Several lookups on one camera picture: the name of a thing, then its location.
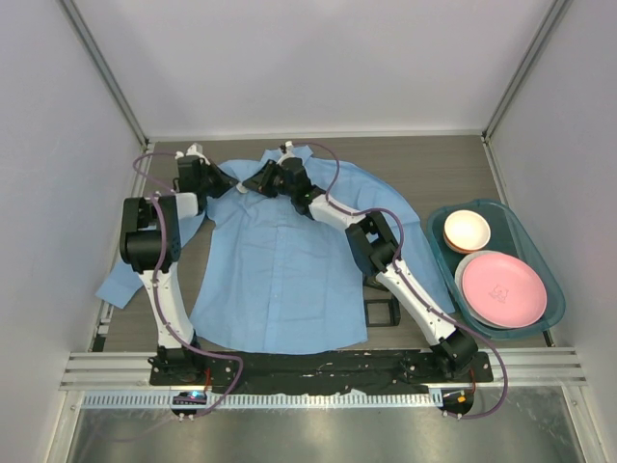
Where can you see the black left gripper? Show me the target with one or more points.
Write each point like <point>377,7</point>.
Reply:
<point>214,177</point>

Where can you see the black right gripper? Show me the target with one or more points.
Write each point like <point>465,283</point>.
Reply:
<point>268,178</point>

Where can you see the blue button-up shirt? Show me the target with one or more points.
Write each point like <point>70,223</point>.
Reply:
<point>278,282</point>

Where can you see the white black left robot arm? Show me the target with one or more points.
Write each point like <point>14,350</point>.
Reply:
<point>150,243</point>

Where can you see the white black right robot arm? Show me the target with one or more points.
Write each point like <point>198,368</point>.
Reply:
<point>375,237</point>

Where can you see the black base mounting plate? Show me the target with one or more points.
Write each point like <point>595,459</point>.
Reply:
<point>374,372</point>

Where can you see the white bowl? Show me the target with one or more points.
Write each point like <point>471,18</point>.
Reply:
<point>466,231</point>

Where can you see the teal plastic bin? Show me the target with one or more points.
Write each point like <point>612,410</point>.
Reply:
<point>508,237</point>

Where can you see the pink plate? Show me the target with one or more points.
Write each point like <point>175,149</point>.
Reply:
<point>504,290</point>

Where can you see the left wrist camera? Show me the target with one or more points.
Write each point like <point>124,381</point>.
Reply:
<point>194,152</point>

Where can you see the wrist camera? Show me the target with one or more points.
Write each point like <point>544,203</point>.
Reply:
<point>287,150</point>
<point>194,152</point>

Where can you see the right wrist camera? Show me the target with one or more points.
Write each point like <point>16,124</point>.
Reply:
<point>287,150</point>

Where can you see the black square frame upper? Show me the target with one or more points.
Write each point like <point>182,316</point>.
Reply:
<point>371,282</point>

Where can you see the black square frame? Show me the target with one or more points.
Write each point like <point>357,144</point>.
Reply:
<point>371,282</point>
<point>382,313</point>

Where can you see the black square frame lower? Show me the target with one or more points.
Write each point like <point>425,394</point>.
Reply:
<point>382,313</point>

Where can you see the white slotted cable duct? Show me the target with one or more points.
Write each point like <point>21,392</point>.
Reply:
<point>177,400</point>

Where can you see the aluminium frame rail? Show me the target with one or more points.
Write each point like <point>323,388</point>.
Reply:
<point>548,366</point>

